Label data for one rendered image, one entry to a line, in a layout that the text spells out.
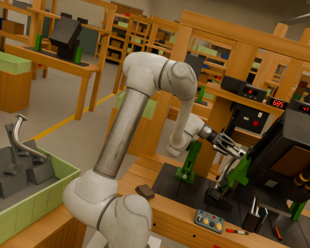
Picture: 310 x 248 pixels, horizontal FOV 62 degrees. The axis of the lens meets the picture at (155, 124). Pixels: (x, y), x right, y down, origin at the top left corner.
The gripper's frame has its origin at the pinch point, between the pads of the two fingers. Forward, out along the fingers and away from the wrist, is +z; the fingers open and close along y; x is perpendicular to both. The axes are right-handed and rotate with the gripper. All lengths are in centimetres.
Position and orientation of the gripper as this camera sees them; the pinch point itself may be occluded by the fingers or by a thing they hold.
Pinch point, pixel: (236, 153)
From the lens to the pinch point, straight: 164.0
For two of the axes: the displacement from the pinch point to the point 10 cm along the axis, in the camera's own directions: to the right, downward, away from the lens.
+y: 5.4, -7.5, 3.9
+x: -1.7, 3.5, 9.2
